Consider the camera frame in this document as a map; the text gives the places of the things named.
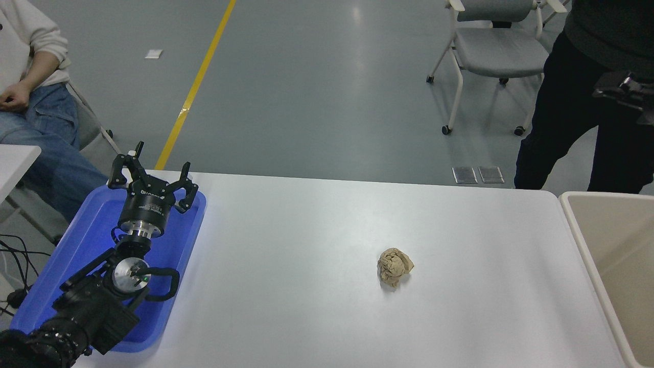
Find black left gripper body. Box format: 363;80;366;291
119;181;177;228

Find seated person's left hand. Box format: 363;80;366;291
0;82;33;113

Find blue plastic tray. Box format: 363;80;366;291
9;184;207;354

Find seated person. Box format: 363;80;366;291
0;0;110;223

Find white side table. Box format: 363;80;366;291
0;145;41;202

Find crumpled tan paper ball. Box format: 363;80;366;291
377;248;414;288

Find grey office chair on wheels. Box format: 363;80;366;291
427;0;569;136

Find standing person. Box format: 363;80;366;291
513;0;654;194

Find large pale bin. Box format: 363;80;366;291
558;192;654;368

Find black cables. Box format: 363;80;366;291
0;234;52;317

